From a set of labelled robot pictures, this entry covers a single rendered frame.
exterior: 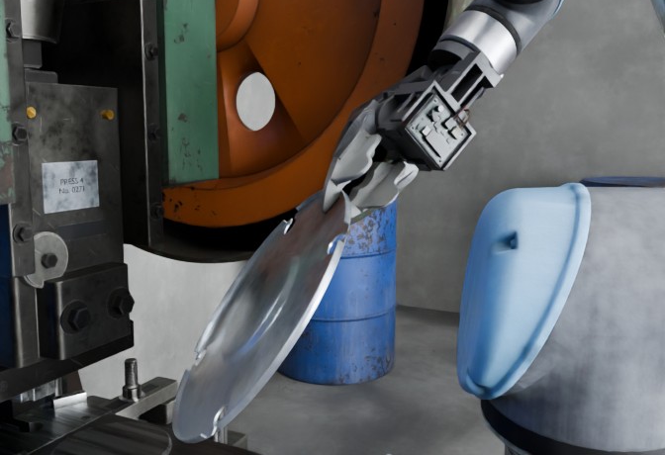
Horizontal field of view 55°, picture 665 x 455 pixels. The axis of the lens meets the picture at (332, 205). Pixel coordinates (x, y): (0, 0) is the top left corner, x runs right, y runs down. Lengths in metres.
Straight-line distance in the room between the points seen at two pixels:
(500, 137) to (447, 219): 0.58
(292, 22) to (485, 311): 0.72
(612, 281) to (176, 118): 0.56
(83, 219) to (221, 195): 0.32
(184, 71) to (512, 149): 3.18
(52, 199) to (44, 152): 0.05
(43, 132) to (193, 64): 0.20
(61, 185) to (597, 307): 0.55
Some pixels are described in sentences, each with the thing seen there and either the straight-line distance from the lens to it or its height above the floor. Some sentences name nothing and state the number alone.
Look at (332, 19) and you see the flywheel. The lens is 0.95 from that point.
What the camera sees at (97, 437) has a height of 0.78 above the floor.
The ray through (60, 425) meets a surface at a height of 0.78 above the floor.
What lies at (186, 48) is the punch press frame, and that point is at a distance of 0.80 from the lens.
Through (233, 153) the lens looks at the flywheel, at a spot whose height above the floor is 1.09.
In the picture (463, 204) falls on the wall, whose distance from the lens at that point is 3.93.
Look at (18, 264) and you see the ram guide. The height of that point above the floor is 1.00.
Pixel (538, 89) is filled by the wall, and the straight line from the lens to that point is 3.83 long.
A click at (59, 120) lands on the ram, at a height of 1.13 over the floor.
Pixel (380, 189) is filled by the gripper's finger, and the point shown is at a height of 1.06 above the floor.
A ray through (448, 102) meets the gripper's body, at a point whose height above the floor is 1.15.
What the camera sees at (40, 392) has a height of 0.83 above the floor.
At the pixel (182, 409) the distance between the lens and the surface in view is 0.71.
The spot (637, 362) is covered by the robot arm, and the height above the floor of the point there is 1.02.
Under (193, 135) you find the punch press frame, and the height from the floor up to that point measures 1.12.
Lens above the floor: 1.12
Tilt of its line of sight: 7 degrees down
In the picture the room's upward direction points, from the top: straight up
